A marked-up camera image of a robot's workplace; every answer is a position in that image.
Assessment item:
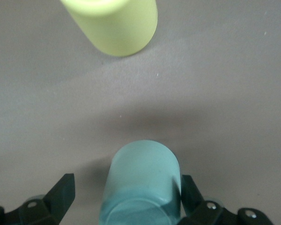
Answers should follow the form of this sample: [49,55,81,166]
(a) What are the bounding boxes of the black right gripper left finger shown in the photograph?
[0,173,75,225]

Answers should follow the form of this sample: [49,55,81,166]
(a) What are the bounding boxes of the mint green plastic cup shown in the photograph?
[98,140,182,225]

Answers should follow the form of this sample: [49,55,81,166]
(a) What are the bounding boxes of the yellow plastic cup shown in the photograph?
[59,0,159,57]

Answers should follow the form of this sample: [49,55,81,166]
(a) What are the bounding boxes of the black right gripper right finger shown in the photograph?
[177,174,274,225]

